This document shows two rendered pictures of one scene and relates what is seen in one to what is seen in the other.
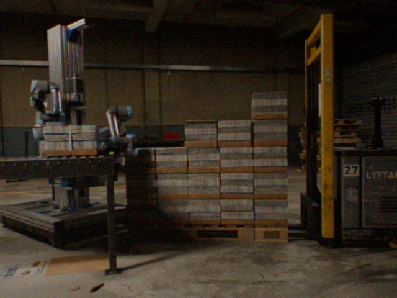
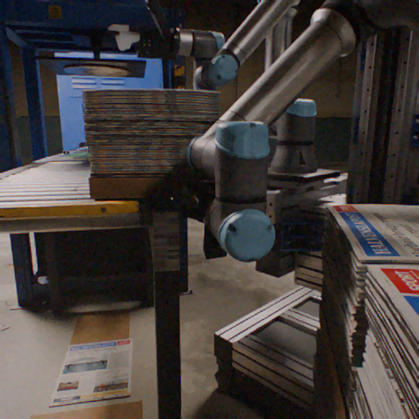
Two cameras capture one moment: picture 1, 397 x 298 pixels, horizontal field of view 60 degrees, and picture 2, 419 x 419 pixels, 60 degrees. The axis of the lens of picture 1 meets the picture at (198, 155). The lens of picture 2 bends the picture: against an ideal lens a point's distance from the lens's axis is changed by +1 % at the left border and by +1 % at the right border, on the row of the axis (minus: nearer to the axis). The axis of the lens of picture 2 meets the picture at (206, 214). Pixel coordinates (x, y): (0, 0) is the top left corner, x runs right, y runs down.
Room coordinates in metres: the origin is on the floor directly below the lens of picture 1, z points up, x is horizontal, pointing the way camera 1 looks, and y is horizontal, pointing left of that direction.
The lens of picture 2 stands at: (2.97, 0.05, 0.95)
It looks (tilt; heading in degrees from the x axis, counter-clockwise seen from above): 13 degrees down; 94
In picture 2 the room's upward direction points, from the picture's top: straight up
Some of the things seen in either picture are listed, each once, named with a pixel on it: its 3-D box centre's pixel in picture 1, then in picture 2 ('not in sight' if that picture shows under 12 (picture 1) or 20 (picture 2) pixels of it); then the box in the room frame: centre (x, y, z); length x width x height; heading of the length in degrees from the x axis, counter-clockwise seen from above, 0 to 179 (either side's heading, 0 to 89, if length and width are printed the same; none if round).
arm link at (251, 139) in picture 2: (129, 141); (236, 160); (2.98, 0.59, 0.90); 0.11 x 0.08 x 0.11; 112
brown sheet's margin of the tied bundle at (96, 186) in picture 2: (87, 151); (155, 182); (2.80, 0.90, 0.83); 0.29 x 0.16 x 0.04; 14
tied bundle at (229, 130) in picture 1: (234, 133); not in sight; (3.19, -0.35, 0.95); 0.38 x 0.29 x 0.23; 171
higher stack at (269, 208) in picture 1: (268, 166); not in sight; (3.15, -0.65, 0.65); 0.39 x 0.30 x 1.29; 172
